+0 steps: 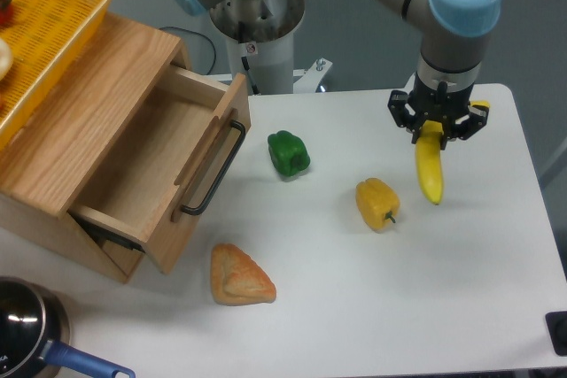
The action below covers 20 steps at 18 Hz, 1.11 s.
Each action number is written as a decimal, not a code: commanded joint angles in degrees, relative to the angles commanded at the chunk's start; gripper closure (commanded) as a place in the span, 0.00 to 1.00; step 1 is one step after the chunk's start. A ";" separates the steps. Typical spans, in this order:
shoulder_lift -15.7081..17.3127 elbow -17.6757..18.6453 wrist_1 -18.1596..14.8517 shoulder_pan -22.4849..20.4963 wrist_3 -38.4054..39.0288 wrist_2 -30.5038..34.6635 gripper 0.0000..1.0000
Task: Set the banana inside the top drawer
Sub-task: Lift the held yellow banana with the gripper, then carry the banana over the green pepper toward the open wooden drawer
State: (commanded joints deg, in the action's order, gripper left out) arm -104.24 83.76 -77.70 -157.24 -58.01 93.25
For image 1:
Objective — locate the triangular bread pastry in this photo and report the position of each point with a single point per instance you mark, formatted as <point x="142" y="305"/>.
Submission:
<point x="237" y="280"/>

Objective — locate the yellow plastic basket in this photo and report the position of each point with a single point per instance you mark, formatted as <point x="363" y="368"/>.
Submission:
<point x="45" y="37"/>

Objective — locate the white round food item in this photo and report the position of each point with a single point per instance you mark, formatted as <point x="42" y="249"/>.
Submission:
<point x="6" y="58"/>

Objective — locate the wooden drawer cabinet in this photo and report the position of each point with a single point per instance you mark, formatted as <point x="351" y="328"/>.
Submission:
<point x="49" y="161"/>

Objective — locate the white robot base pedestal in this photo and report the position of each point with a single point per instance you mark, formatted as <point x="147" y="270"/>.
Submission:
<point x="259" y="38"/>

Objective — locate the open wooden top drawer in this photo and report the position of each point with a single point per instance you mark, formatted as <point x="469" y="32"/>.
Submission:
<point x="146" y="196"/>

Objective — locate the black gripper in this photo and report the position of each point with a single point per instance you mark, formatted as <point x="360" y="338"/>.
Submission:
<point x="460" y="118"/>

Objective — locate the black pot blue handle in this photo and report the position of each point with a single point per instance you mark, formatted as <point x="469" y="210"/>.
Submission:
<point x="35" y="333"/>

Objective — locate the black table corner device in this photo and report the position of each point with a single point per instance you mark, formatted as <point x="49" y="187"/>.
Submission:
<point x="557" y="329"/>

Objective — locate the yellow bell pepper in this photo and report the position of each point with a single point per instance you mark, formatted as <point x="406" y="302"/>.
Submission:
<point x="377" y="203"/>

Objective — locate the green bell pepper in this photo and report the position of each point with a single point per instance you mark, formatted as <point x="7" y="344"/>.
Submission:
<point x="288" y="153"/>

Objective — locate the yellow banana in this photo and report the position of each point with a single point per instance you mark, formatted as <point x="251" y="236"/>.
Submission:
<point x="429" y="145"/>

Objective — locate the red bell pepper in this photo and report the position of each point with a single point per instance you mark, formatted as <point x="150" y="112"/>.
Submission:
<point x="6" y="12"/>

